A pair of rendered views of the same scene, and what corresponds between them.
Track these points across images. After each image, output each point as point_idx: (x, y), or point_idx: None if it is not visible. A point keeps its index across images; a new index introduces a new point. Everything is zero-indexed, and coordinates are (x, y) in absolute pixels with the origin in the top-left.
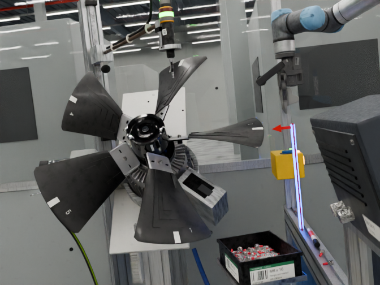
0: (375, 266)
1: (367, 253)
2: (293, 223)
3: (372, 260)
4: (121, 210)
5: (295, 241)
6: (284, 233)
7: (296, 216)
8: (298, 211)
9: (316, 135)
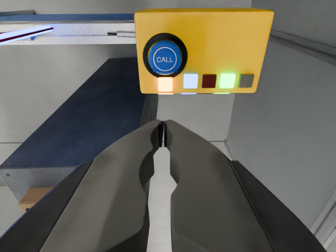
0: (137, 100)
1: (266, 114)
2: (96, 23)
3: (141, 102)
4: None
5: (103, 20)
6: (312, 27)
7: (111, 32)
8: (24, 29)
9: None
